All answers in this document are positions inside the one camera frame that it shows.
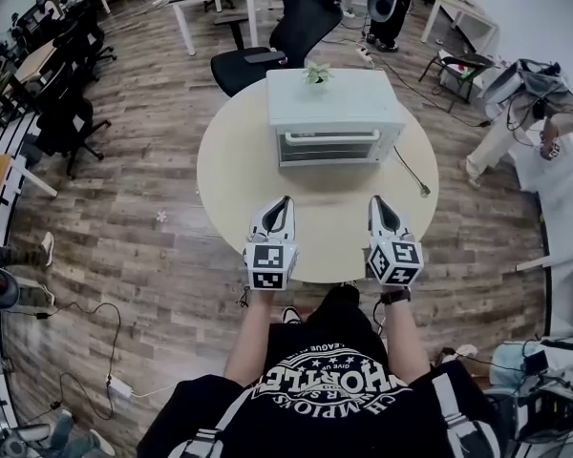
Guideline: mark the black wristwatch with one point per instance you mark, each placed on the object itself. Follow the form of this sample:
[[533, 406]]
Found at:
[[395, 296]]

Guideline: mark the white toaster oven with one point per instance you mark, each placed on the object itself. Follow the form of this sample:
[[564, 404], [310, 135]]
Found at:
[[334, 105]]

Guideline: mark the long light wooden desk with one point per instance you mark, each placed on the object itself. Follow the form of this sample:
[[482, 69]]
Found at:
[[38, 60]]

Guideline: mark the black swivel office chair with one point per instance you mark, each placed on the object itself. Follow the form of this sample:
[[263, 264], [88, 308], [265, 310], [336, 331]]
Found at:
[[69, 127], [83, 41]]

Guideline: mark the glass toaster oven door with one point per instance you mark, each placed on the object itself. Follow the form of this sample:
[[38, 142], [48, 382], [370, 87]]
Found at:
[[329, 151]]

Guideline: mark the person's left forearm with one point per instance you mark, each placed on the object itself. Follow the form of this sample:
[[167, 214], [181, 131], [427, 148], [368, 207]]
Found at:
[[255, 332]]

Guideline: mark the small potted green plant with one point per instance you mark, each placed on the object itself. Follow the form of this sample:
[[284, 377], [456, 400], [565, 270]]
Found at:
[[317, 74]]

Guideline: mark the small white flower shape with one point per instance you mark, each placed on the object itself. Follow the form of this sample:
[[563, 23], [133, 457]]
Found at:
[[161, 216]]

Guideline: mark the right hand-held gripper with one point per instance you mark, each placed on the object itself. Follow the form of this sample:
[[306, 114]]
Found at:
[[394, 258]]

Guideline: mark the black mesh office chair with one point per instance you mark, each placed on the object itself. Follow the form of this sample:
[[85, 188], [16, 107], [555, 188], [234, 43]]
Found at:
[[296, 27]]

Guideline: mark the white power strip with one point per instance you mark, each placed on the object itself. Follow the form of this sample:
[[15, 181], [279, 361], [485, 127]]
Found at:
[[364, 54]]

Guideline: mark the person's right forearm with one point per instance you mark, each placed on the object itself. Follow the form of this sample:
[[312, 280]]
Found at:
[[406, 337]]

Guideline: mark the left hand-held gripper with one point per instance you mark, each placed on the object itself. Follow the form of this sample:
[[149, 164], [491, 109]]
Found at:
[[269, 263]]

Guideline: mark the person's black white shoe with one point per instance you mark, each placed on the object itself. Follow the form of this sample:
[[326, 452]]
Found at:
[[291, 315]]

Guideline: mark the pile of bags and equipment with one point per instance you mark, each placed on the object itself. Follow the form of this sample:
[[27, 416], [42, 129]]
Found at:
[[544, 399]]

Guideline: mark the person's black printed shirt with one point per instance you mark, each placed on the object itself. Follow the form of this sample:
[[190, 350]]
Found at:
[[324, 399]]

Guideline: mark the black folding chair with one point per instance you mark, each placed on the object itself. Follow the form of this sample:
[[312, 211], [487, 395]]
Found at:
[[458, 72]]

